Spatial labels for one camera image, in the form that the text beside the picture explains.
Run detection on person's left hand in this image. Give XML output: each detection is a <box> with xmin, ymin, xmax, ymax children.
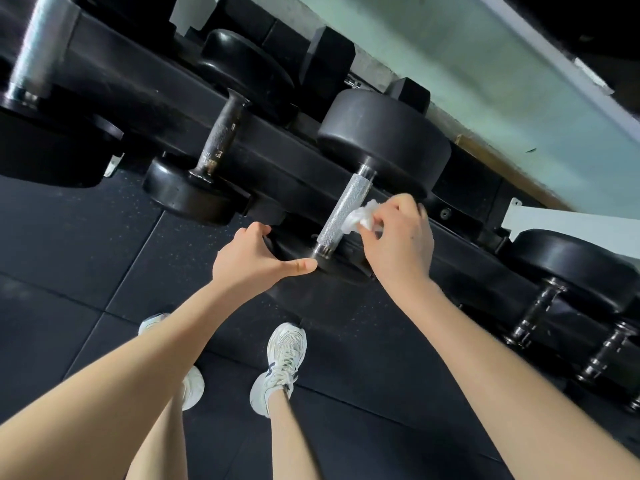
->
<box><xmin>212</xmin><ymin>222</ymin><xmax>319</xmax><ymax>305</ymax></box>

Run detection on person's right hand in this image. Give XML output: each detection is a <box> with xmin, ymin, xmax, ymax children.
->
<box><xmin>359</xmin><ymin>193</ymin><xmax>436</xmax><ymax>305</ymax></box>

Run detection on white wet wipe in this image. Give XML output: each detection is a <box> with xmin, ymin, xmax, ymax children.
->
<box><xmin>339</xmin><ymin>199</ymin><xmax>386</xmax><ymax>235</ymax></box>

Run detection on small rusty-handled dumbbell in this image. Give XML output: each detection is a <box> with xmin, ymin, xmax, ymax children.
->
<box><xmin>142</xmin><ymin>28</ymin><xmax>296</xmax><ymax>227</ymax></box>

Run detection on large black dumbbell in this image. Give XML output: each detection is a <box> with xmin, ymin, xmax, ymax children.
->
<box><xmin>265</xmin><ymin>89</ymin><xmax>452</xmax><ymax>335</ymax></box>

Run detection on heavy black dumbbell black grip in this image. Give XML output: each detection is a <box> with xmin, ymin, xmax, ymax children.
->
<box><xmin>502</xmin><ymin>229</ymin><xmax>640</xmax><ymax>355</ymax></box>
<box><xmin>575</xmin><ymin>294</ymin><xmax>640</xmax><ymax>391</ymax></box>

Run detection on large silver-handled dumbbell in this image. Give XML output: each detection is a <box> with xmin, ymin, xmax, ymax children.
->
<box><xmin>0</xmin><ymin>0</ymin><xmax>125</xmax><ymax>189</ymax></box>

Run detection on person's left forearm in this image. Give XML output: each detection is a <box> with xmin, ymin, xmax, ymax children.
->
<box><xmin>0</xmin><ymin>282</ymin><xmax>251</xmax><ymax>480</ymax></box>

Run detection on person's right forearm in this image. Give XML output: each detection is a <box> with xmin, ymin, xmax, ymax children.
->
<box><xmin>395</xmin><ymin>277</ymin><xmax>640</xmax><ymax>480</ymax></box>

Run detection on person's right white sneaker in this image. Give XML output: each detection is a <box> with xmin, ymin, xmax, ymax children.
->
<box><xmin>249</xmin><ymin>322</ymin><xmax>307</xmax><ymax>418</ymax></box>

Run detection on person's white sneaker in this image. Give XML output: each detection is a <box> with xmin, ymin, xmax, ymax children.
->
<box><xmin>249</xmin><ymin>322</ymin><xmax>307</xmax><ymax>418</ymax></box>
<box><xmin>138</xmin><ymin>313</ymin><xmax>206</xmax><ymax>411</ymax></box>

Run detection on person's left white sneaker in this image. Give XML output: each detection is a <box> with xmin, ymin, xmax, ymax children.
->
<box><xmin>138</xmin><ymin>313</ymin><xmax>206</xmax><ymax>411</ymax></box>

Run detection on person's right leg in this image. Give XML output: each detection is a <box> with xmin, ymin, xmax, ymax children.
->
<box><xmin>267</xmin><ymin>387</ymin><xmax>321</xmax><ymax>480</ymax></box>

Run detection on black dumbbell rack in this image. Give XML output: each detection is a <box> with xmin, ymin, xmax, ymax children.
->
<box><xmin>0</xmin><ymin>0</ymin><xmax>640</xmax><ymax>415</ymax></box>

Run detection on black hex dumbbell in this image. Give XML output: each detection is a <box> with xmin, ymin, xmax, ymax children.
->
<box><xmin>299</xmin><ymin>27</ymin><xmax>432</xmax><ymax>115</ymax></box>

